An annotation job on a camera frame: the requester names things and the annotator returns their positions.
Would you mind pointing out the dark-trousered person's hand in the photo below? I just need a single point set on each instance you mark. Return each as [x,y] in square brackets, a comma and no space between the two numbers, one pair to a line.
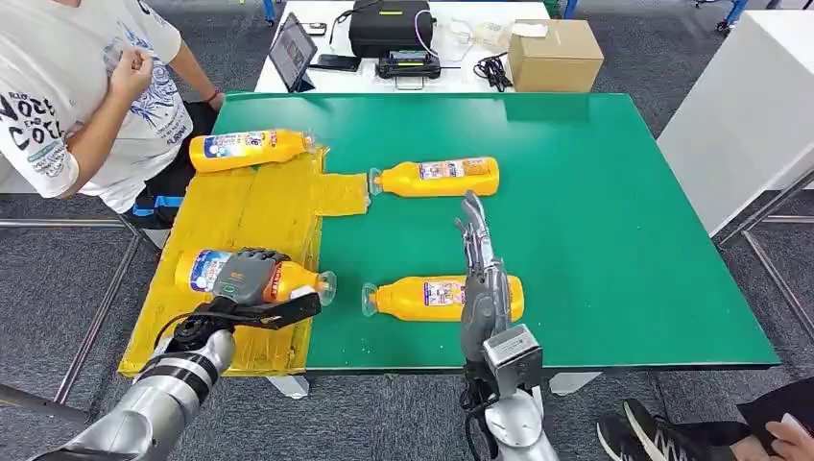
[792,439]

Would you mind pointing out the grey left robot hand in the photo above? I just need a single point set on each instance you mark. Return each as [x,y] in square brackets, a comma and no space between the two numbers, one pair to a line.
[245,277]

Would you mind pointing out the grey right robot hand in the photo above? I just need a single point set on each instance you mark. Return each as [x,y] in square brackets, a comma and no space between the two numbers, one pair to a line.
[486,299]

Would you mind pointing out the person's right hand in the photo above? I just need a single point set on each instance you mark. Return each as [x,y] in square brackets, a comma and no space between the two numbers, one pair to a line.
[131,71]

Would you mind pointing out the orange drink bottle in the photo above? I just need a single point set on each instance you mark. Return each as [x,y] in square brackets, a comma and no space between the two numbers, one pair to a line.
[407,181]
[407,299]
[197,270]
[254,151]

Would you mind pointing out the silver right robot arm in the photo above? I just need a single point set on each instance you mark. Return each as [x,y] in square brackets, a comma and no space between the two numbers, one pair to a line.
[515,426]

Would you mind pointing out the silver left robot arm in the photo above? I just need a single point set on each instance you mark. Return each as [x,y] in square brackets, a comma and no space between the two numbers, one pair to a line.
[165,394]

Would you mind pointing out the person in dark trousers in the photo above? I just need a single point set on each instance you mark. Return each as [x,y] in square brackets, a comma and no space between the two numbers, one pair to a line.
[773,404]

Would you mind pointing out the yellow plastic sheet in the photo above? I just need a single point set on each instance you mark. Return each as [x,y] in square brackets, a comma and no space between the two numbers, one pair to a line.
[254,216]

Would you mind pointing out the seated person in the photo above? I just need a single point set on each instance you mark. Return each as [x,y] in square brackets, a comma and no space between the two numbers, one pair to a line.
[57,63]

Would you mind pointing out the white table foot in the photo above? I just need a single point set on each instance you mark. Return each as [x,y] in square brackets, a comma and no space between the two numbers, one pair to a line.
[572,382]
[289,385]

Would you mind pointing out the black sneaker white sole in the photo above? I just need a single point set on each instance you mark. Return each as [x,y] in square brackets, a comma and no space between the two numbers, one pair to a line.
[620,439]
[668,436]

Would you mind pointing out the green table mat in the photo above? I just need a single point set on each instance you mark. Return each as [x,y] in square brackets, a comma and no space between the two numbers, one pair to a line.
[604,254]

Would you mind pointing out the black tablet on stand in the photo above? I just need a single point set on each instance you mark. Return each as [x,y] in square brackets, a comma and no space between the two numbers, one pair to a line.
[292,52]

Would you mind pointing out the small black device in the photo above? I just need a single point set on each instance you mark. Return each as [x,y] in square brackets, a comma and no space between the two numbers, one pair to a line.
[314,28]

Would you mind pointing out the black phone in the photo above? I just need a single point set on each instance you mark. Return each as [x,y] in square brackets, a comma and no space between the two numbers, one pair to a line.
[336,62]

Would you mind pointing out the white table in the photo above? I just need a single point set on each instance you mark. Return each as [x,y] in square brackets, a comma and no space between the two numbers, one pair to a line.
[369,79]

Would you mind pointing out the black radio controller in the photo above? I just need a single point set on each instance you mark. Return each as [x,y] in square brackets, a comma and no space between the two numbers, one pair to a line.
[408,65]

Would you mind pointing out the brown cardboard box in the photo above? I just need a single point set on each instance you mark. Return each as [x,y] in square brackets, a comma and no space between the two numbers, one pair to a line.
[556,62]

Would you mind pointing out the black carrying case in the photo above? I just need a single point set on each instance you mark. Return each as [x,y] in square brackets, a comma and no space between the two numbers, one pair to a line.
[389,28]

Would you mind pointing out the clear plastic bag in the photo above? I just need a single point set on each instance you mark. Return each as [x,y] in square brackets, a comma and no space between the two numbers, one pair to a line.
[461,35]

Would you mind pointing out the white paper slip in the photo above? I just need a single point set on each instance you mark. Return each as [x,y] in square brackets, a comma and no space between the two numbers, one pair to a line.
[529,29]

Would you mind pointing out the pale grey side table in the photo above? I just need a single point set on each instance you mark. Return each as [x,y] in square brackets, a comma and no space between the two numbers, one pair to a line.
[744,121]

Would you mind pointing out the blue chair base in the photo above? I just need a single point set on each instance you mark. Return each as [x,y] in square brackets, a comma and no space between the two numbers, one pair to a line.
[731,13]

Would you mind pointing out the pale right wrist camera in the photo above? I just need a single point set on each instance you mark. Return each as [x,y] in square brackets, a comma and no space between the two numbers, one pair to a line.
[512,356]

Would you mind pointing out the metal frame table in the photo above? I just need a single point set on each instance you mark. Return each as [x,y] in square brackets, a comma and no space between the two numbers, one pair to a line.
[95,318]

